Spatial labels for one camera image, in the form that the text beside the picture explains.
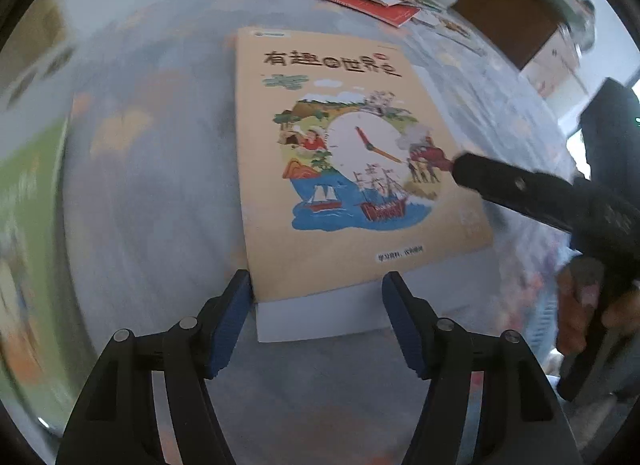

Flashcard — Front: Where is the tan clock illustration book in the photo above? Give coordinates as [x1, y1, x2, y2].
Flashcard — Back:
[236, 27, 495, 306]

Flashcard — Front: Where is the white storage box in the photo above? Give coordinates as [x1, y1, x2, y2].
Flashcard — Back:
[520, 30, 597, 96]

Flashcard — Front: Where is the red cover book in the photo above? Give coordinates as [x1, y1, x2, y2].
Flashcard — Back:
[269, 0, 422, 29]

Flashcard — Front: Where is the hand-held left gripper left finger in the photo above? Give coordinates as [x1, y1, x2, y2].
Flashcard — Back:
[55, 269, 253, 465]

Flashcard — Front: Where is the light green cover book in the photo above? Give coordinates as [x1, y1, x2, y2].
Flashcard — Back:
[0, 115, 71, 276]

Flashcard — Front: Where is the person's right hand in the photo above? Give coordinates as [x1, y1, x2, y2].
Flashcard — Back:
[555, 255, 640, 358]

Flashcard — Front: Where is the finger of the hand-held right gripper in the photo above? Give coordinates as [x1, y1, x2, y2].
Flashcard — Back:
[450, 151, 593, 241]

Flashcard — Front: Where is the fan pattern tablecloth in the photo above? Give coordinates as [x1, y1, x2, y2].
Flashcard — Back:
[50, 0, 576, 465]

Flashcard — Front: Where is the brown wooden cabinet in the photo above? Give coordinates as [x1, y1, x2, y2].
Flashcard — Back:
[450, 0, 576, 70]

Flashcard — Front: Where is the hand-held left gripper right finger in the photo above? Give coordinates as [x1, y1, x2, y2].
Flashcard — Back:
[381, 271, 583, 465]

